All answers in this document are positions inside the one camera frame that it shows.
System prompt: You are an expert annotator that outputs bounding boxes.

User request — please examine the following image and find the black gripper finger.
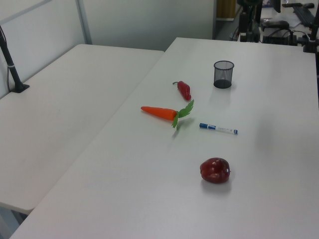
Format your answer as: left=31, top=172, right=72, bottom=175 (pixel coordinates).
left=250, top=21, right=262, bottom=42
left=239, top=11, right=249, bottom=42

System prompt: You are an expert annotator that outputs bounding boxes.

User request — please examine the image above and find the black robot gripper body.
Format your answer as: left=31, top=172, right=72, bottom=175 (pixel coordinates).
left=236, top=0, right=263, bottom=23

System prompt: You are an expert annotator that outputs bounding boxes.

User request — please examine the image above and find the white marker with blue cap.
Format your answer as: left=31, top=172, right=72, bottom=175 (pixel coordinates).
left=199, top=122, right=239, bottom=135

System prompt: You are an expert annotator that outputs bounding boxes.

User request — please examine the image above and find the black electronics box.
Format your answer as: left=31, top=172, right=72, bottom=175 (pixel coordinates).
left=261, top=34, right=293, bottom=45

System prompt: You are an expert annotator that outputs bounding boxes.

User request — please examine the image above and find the black handheld device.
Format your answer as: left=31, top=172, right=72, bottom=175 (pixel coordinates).
left=260, top=20, right=290, bottom=32

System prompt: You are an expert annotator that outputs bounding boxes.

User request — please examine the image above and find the wooden board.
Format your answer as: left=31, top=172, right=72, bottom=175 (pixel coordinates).
left=216, top=0, right=236, bottom=20

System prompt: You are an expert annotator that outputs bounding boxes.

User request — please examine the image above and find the black keyboard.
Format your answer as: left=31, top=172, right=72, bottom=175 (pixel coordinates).
left=292, top=4, right=317, bottom=26

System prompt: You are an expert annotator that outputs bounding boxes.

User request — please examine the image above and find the black mesh pen cup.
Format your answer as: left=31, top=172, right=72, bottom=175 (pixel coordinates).
left=213, top=60, right=235, bottom=89

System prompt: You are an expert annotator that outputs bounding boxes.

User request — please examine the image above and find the red chili pepper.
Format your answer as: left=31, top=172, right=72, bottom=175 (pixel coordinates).
left=171, top=81, right=193, bottom=102

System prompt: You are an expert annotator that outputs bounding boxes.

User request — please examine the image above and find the orange carrot with green leaves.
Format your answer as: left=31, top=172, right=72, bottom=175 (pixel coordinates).
left=140, top=99, right=195, bottom=130

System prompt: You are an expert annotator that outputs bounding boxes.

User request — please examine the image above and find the dark red apple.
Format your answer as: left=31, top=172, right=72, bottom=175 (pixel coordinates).
left=199, top=157, right=232, bottom=184

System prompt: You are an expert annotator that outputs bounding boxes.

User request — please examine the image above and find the white side table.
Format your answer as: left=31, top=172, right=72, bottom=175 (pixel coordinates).
left=0, top=44, right=165, bottom=215

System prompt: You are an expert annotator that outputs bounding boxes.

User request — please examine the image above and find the black camera clamp stand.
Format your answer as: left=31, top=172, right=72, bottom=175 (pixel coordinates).
left=302, top=0, right=319, bottom=53

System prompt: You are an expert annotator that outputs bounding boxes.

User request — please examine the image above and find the grey partition frame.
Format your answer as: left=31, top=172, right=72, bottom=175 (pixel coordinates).
left=0, top=0, right=93, bottom=45

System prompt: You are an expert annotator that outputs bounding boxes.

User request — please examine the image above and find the black camera pole stand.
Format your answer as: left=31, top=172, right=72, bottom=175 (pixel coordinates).
left=0, top=24, right=30, bottom=94

